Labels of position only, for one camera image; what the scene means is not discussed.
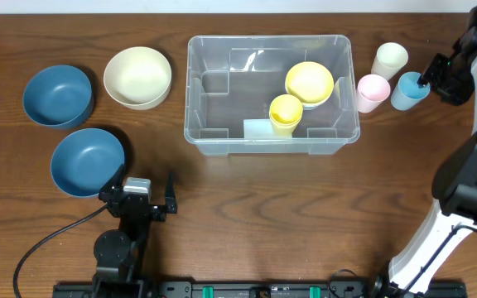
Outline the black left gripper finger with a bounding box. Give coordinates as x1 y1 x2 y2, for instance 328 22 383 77
104 164 126 194
164 172 177 214

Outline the dark blue bowl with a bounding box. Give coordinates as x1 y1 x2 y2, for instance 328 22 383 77
51 128 125 198
22 65 94 129

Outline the light blue cup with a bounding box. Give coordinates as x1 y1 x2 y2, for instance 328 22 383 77
391 72 431 111

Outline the cream cup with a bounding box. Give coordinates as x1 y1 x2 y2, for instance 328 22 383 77
371 42 409 80

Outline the pink cup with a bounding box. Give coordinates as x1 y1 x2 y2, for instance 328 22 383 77
356 74 391 113

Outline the cream bowl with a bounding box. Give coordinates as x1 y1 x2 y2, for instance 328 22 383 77
103 46 172 110

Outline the yellow cup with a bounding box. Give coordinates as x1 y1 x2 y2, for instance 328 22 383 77
269 94 303 125
271 118 300 137

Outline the yellow small bowl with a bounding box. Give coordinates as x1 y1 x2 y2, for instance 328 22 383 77
285 61 334 105

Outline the white small bowl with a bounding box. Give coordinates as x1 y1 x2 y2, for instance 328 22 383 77
302 98 328 111

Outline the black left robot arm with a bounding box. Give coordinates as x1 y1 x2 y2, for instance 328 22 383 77
91 166 177 298

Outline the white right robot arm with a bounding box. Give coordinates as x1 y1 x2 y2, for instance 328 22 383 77
369 56 477 297

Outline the white label in container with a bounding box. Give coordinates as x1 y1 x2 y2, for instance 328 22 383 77
243 119 277 139

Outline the clear plastic storage container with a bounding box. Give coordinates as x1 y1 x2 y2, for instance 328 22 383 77
184 35 360 156

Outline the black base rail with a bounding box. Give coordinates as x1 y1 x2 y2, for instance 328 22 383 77
51 280 467 298

